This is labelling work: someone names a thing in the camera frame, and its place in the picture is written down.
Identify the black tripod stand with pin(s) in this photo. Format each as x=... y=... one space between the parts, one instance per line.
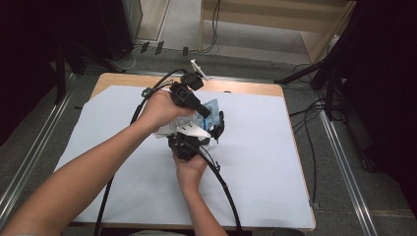
x=295 y=76

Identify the black curtain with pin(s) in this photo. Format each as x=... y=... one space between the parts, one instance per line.
x=387 y=82
x=32 y=49

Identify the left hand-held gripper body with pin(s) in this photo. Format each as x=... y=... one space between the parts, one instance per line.
x=183 y=95

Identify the person's left hand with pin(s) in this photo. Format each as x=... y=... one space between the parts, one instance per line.
x=157 y=109

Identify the clear jar with black lid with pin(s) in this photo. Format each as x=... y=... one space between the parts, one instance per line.
x=220 y=126

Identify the small black floor block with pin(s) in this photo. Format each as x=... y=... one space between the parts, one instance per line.
x=145 y=47
x=185 y=51
x=159 y=47

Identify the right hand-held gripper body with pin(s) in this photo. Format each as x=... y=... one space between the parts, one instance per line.
x=185 y=147

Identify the blue and white plastic bag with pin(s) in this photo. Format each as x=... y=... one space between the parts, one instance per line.
x=213 y=113

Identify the wooden table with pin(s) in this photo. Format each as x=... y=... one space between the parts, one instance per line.
x=118 y=80

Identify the black metal stand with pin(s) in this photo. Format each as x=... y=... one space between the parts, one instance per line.
x=60 y=75

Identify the light wooden shelf unit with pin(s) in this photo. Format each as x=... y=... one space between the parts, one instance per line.
x=278 y=19

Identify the metal floor rail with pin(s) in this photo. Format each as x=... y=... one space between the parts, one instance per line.
x=19 y=177
x=347 y=183

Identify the person's right hand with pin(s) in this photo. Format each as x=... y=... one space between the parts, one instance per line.
x=190 y=172

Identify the dark metal cabinet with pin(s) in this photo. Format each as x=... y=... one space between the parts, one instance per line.
x=114 y=26

